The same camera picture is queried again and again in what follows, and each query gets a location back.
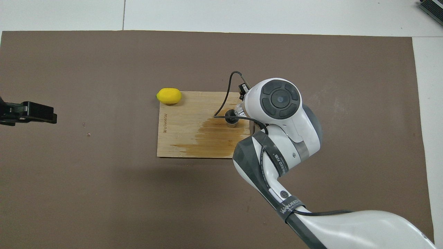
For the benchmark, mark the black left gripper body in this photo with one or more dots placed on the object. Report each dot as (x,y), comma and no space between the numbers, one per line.
(6,114)

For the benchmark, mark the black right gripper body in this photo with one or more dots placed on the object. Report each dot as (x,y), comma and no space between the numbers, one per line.
(244,90)

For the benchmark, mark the small clear glass cup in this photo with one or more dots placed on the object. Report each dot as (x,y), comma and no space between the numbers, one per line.
(239,110)

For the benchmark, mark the steel double jigger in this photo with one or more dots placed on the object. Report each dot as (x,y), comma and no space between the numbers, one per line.
(231,121)

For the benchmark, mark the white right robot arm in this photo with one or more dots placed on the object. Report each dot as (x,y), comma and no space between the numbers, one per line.
(297,138)

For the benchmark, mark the yellow lemon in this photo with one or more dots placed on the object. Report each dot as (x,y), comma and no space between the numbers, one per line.
(169,96)

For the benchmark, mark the stained bamboo cutting board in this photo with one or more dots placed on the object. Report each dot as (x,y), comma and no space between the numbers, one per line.
(180,138)

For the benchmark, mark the brown table mat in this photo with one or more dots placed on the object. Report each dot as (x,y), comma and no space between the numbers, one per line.
(104,207)

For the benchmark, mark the grey ribbed device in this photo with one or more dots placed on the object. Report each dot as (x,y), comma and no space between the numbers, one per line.
(434,6)

